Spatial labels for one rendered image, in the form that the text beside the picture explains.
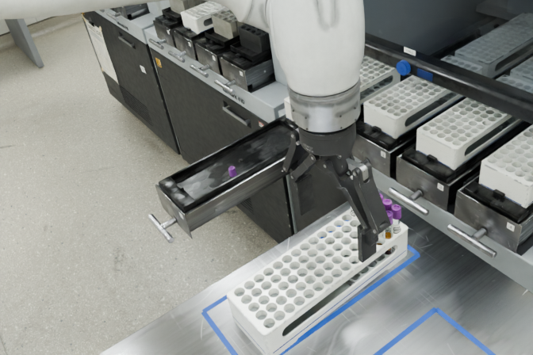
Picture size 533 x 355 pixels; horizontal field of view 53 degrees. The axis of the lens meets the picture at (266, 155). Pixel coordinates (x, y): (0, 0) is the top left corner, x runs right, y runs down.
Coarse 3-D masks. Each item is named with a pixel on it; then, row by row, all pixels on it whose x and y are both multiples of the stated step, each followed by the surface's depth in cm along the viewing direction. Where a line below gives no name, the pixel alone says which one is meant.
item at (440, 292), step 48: (288, 240) 95; (432, 240) 90; (384, 288) 84; (432, 288) 83; (480, 288) 82; (144, 336) 83; (192, 336) 82; (240, 336) 81; (336, 336) 78; (384, 336) 77; (432, 336) 76; (480, 336) 75; (528, 336) 74
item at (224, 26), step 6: (216, 18) 167; (222, 18) 165; (228, 18) 164; (216, 24) 169; (222, 24) 165; (228, 24) 162; (234, 24) 162; (216, 30) 171; (222, 30) 167; (228, 30) 164; (234, 30) 163; (228, 36) 166; (234, 36) 164
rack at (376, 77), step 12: (372, 60) 134; (360, 72) 131; (372, 72) 130; (384, 72) 129; (396, 72) 130; (360, 84) 127; (372, 84) 127; (384, 84) 131; (360, 96) 132; (372, 96) 128; (288, 108) 125
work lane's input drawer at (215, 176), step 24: (288, 120) 126; (240, 144) 123; (264, 144) 122; (288, 144) 121; (192, 168) 118; (216, 168) 118; (240, 168) 116; (264, 168) 115; (168, 192) 111; (192, 192) 112; (216, 192) 110; (240, 192) 113; (192, 216) 108; (216, 216) 112; (168, 240) 109
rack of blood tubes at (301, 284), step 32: (352, 224) 89; (288, 256) 84; (320, 256) 83; (352, 256) 82; (384, 256) 86; (256, 288) 80; (288, 288) 79; (320, 288) 79; (352, 288) 82; (256, 320) 75; (288, 320) 75; (320, 320) 80
